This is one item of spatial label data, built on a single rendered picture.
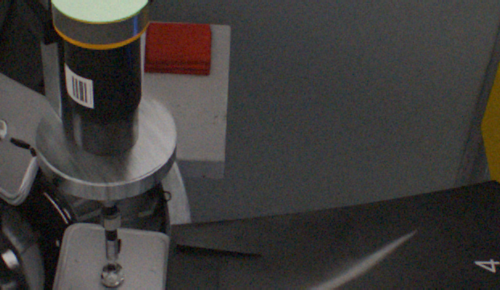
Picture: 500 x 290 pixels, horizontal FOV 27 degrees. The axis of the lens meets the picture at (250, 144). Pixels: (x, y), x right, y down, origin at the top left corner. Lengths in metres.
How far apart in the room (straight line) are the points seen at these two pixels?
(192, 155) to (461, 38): 0.43
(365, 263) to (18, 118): 0.22
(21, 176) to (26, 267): 0.06
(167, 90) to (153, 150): 0.71
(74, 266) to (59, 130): 0.12
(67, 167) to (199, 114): 0.69
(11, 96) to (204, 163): 0.55
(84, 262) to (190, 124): 0.58
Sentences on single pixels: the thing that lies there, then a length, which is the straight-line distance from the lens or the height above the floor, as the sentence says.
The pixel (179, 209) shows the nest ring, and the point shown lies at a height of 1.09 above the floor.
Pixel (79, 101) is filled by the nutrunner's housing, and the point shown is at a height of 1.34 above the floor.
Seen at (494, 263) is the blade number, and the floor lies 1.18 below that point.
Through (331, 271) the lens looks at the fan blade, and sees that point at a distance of 0.64.
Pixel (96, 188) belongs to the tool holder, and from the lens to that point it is 0.51.
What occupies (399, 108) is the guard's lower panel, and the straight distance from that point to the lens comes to 1.48.
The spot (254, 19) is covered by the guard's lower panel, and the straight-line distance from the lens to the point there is 1.37.
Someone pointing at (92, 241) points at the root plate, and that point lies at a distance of 0.64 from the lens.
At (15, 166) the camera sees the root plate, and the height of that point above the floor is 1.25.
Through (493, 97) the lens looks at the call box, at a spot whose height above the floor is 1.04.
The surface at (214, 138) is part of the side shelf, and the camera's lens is 1.17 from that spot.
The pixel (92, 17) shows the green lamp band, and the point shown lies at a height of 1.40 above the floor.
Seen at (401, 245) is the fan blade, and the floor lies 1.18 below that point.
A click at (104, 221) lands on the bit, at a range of 0.57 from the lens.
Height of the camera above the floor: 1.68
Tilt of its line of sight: 44 degrees down
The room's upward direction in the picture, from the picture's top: 5 degrees clockwise
